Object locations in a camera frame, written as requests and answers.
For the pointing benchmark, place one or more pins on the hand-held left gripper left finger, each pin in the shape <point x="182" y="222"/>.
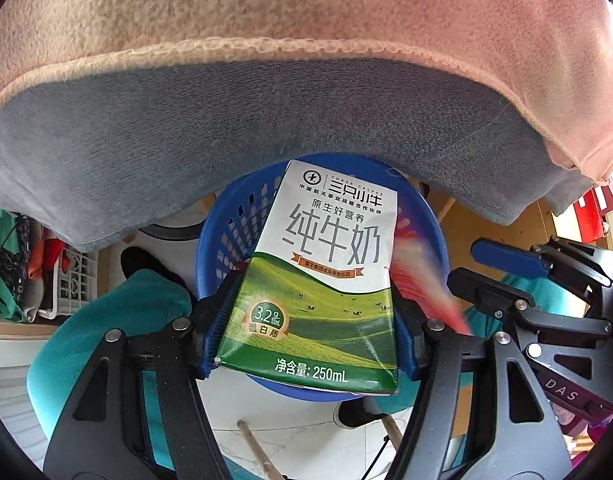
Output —
<point x="214" y="340"/>

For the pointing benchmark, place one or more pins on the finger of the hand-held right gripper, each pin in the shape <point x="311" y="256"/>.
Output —
<point x="506" y="257"/>
<point x="486" y="295"/>

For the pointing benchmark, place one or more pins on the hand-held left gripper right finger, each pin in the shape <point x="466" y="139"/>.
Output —
<point x="411" y="355"/>

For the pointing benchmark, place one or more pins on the red snack packet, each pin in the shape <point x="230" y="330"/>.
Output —
<point x="421" y="280"/>

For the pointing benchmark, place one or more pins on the blue plastic basket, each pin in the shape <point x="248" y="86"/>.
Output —
<point x="231" y="220"/>

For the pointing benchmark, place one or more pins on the green milk carton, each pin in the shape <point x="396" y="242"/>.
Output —
<point x="326" y="260"/>

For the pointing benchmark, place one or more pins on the person's right leg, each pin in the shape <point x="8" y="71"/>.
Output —
<point x="529" y="285"/>

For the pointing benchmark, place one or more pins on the person's leg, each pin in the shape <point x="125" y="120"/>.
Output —
<point x="111" y="300"/>
<point x="529" y="285"/>

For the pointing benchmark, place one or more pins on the wooden stick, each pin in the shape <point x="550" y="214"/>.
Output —
<point x="259" y="452"/>
<point x="392" y="427"/>

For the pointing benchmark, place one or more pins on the black shoe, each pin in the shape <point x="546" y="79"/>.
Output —
<point x="151" y="270"/>
<point x="359" y="410"/>

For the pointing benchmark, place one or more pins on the red box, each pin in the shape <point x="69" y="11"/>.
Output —
<point x="591" y="215"/>

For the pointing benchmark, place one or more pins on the person's left leg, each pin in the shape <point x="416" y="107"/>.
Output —
<point x="111" y="300"/>

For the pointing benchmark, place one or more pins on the white plastic crate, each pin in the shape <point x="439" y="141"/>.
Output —
<point x="71" y="280"/>

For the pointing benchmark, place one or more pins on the grey blanket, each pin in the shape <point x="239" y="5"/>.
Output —
<point x="186" y="135"/>

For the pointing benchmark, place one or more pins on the green patterned cloth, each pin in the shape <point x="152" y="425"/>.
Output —
<point x="6" y="260"/>

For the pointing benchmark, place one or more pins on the grey and pink towel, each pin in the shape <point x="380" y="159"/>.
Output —
<point x="286" y="5"/>

